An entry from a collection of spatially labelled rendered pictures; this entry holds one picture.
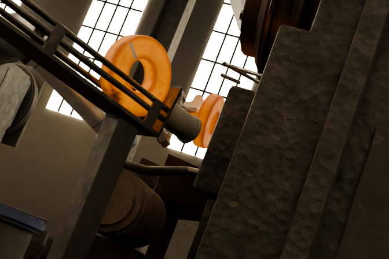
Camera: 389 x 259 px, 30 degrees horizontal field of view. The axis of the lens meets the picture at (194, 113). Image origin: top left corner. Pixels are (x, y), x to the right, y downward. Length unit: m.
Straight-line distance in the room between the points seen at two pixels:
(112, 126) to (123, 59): 0.13
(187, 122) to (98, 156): 0.20
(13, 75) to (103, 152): 4.29
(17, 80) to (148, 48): 4.32
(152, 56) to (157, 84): 0.05
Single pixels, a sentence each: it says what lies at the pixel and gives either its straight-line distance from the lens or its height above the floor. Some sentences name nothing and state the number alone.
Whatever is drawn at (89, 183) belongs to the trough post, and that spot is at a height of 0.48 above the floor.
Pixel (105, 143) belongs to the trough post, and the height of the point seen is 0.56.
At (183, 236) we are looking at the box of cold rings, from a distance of 4.17.
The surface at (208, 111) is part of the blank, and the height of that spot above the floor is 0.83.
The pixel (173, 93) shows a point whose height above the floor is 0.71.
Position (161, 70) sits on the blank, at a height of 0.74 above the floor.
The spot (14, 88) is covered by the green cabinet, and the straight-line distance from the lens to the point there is 5.67.
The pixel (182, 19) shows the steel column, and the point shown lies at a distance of 9.25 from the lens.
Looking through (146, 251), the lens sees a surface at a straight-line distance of 2.20.
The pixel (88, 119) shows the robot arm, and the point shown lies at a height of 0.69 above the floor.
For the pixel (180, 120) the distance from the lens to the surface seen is 1.42.
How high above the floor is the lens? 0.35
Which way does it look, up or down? 14 degrees up
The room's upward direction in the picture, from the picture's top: 21 degrees clockwise
